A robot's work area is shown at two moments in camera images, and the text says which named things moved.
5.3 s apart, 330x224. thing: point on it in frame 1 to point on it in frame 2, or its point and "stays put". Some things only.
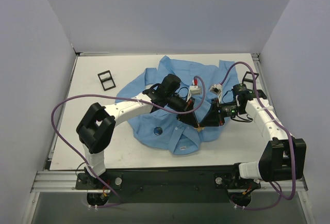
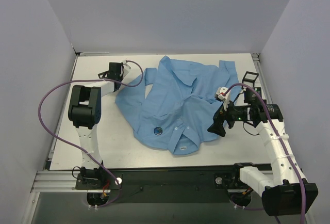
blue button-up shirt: (192, 80) stays put
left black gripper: (189, 109) to (111, 72)
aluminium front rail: (57, 181) stays put
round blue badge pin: (158, 130) stays put
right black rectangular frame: (249, 80) stays put
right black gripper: (216, 113) to (226, 118)
